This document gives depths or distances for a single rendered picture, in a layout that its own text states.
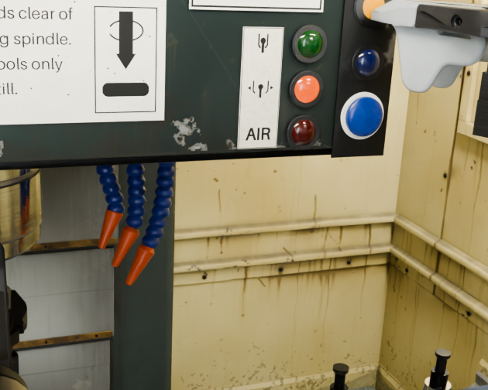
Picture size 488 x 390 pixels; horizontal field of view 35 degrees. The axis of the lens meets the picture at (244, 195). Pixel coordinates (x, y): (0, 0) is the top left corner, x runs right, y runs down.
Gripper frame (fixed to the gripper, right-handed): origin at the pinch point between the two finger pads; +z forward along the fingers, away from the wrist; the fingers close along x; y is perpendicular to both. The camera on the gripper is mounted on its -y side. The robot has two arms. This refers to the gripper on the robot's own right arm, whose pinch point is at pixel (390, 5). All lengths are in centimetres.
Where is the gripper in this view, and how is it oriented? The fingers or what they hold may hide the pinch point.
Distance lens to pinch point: 56.3
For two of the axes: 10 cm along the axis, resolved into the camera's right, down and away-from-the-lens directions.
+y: -0.5, 9.5, 3.0
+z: -7.7, -2.3, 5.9
